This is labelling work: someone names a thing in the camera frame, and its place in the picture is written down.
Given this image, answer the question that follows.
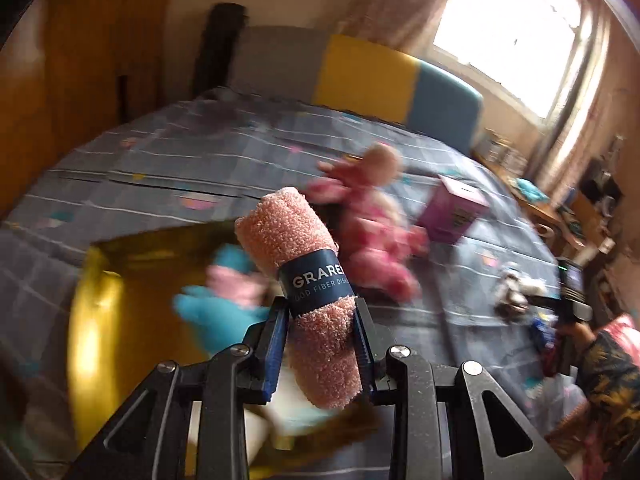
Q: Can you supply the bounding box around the yellow headboard cushion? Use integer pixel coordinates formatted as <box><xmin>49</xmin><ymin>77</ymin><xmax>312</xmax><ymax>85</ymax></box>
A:
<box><xmin>312</xmin><ymin>35</ymin><xmax>420</xmax><ymax>124</ymax></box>

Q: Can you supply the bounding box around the gold storage box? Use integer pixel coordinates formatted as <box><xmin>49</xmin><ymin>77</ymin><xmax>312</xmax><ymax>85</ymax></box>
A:
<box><xmin>67</xmin><ymin>221</ymin><xmax>255</xmax><ymax>479</ymax></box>

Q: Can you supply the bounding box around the pink towel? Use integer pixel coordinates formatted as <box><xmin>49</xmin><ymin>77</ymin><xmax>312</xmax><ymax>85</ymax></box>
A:
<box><xmin>234</xmin><ymin>188</ymin><xmax>361</xmax><ymax>410</ymax></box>

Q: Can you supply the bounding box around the pink giraffe plush toy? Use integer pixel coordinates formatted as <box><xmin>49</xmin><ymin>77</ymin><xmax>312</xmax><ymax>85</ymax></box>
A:
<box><xmin>304</xmin><ymin>143</ymin><xmax>428</xmax><ymax>304</ymax></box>

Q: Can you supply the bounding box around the blue dolphin plush toy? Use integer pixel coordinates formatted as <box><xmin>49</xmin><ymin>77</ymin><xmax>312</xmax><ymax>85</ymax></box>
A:
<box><xmin>172</xmin><ymin>244</ymin><xmax>269</xmax><ymax>356</ymax></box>

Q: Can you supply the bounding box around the teal cloth on desk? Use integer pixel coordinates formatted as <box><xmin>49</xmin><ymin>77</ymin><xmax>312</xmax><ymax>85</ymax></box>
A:
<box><xmin>515</xmin><ymin>178</ymin><xmax>549</xmax><ymax>204</ymax></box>

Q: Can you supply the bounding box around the wooden desk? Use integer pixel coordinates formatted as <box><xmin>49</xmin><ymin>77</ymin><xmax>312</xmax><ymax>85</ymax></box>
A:
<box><xmin>472</xmin><ymin>153</ymin><xmax>615</xmax><ymax>262</ymax></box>

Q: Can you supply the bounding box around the floral window curtain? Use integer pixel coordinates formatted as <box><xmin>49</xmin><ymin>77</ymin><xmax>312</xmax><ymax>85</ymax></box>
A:
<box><xmin>337</xmin><ymin>0</ymin><xmax>448</xmax><ymax>53</ymax></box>

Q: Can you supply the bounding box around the purple printed box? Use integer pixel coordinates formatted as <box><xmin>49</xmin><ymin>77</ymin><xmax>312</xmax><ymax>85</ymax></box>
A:
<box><xmin>416</xmin><ymin>176</ymin><xmax>489</xmax><ymax>245</ymax></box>

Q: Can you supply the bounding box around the grey headboard cushion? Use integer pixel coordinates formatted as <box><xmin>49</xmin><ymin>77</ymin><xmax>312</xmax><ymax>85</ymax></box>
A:
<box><xmin>228</xmin><ymin>26</ymin><xmax>331</xmax><ymax>103</ymax></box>

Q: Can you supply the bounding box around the white grey sock bundle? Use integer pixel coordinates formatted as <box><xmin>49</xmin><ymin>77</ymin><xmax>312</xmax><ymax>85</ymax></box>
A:
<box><xmin>494</xmin><ymin>261</ymin><xmax>548</xmax><ymax>321</ymax></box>

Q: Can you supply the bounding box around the black rolled mat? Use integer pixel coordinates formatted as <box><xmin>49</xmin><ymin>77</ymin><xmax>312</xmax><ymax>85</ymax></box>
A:
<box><xmin>191</xmin><ymin>2</ymin><xmax>247</xmax><ymax>96</ymax></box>

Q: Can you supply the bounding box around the blue headboard cushion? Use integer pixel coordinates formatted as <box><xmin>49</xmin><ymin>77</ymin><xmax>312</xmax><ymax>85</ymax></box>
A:
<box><xmin>406</xmin><ymin>61</ymin><xmax>484</xmax><ymax>155</ymax></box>

